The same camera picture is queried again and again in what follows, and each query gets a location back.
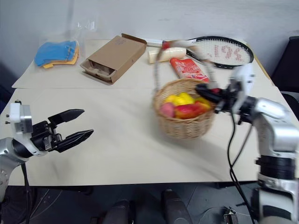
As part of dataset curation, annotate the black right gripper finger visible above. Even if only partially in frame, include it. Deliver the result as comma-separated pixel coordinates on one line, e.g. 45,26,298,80
197,90,221,104
195,84,215,92

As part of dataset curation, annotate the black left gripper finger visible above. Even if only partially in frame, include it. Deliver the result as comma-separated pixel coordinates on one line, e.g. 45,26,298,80
47,108,85,125
57,129,94,154

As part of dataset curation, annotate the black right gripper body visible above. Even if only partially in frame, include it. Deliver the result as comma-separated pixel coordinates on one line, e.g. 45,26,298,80
214,88,235,113

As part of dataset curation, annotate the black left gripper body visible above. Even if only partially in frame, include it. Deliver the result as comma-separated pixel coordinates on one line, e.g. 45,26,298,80
29,120,64,153

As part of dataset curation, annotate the red snack bag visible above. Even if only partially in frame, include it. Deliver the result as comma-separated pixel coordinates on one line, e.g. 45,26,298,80
170,56,210,84

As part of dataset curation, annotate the red and yellow fruit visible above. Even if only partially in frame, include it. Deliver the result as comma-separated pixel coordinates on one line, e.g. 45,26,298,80
175,103,211,120

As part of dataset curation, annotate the pink peach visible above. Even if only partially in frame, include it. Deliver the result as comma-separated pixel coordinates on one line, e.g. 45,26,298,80
159,102,176,119

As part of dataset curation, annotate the cream bottle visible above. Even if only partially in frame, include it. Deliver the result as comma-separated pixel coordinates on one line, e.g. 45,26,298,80
147,46,188,64

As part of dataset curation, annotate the black tennis racket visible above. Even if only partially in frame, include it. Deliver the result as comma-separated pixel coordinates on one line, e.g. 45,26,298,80
163,35,255,70

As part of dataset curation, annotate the orange cloth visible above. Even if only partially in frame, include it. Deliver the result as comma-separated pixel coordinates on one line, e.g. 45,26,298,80
43,45,81,70

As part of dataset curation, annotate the blue cloth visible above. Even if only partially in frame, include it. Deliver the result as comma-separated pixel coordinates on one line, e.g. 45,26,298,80
34,41,78,67

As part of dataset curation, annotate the brown cardboard box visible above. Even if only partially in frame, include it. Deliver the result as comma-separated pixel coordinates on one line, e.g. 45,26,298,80
79,33,148,86

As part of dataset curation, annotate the clear plastic bag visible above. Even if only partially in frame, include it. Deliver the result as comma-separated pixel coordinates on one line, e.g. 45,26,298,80
34,21,97,70

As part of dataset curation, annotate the dark rounded shape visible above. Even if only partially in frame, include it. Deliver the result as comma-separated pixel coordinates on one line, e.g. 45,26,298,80
105,199,131,224
162,189,193,224

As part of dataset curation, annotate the small dark floor device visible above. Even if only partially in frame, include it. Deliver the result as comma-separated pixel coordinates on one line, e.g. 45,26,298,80
223,206,238,224

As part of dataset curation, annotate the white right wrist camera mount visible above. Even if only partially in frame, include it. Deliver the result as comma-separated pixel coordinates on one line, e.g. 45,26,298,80
229,63,256,110

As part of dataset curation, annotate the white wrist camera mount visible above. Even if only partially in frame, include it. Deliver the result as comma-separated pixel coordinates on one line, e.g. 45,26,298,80
5,100,49,157
229,63,256,110

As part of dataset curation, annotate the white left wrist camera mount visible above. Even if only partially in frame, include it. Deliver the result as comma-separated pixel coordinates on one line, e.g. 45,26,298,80
5,100,49,157

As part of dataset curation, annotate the wicker basket with handle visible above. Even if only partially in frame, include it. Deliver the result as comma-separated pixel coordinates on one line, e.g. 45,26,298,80
152,39,221,140

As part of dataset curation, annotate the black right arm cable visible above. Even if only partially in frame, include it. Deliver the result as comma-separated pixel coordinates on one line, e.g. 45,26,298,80
228,109,259,221

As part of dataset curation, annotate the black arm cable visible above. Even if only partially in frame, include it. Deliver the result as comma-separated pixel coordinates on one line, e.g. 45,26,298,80
228,109,259,221
20,162,32,224

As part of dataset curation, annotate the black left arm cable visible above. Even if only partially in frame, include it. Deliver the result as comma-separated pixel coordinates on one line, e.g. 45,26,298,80
20,162,32,224

